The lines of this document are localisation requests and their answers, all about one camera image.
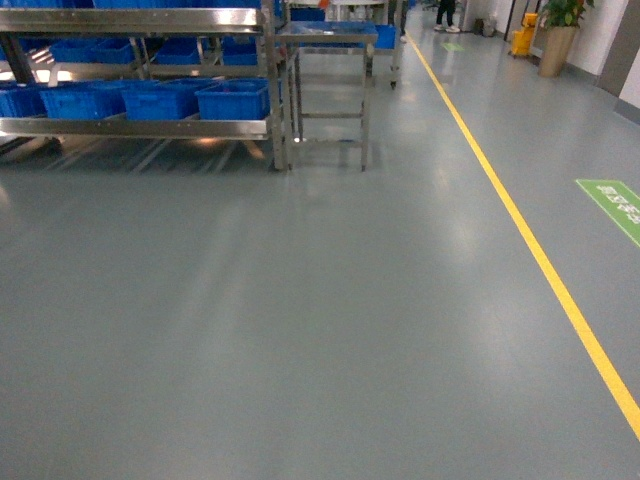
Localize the blue bin front right shelf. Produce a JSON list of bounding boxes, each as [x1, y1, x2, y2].
[[195, 79, 270, 121]]

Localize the blue bin shelf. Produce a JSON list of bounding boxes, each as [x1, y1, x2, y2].
[[195, 79, 270, 121], [1, 82, 46, 118], [39, 79, 161, 121], [121, 78, 217, 120]]

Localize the steel shelf rack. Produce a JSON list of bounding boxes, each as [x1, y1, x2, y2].
[[1, 1, 286, 170]]

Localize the blue bin leftmost shelf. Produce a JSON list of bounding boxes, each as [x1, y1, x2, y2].
[[1, 82, 46, 118]]

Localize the steel step table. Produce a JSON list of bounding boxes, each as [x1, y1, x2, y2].
[[276, 21, 378, 171]]

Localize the standing person legs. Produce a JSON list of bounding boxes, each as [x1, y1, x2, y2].
[[434, 0, 460, 33]]

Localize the yellow mop bucket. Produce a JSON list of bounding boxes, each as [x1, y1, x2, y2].
[[509, 13, 538, 57]]

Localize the potted plant gold planter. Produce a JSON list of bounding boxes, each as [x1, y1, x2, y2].
[[538, 0, 595, 78]]

